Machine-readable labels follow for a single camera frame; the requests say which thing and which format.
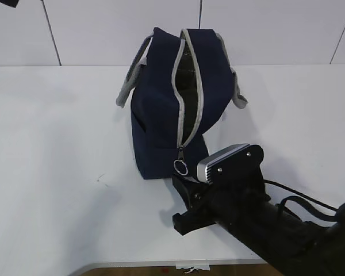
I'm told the white table leg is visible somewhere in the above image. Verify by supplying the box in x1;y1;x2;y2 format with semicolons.
297;262;323;276

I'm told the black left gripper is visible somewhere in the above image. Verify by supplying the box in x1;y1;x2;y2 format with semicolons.
0;0;19;8

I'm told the navy and white lunch bag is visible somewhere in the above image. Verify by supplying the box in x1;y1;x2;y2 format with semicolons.
116;27;248;179

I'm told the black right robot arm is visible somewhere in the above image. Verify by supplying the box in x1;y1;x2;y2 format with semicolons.
172;170;345;275

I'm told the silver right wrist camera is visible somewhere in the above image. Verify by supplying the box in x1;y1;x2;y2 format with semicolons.
197;144;264;185

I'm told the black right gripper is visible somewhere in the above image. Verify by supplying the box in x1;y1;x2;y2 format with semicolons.
171;169;271;237

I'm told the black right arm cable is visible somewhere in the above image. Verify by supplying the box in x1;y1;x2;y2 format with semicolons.
263;179;340;224

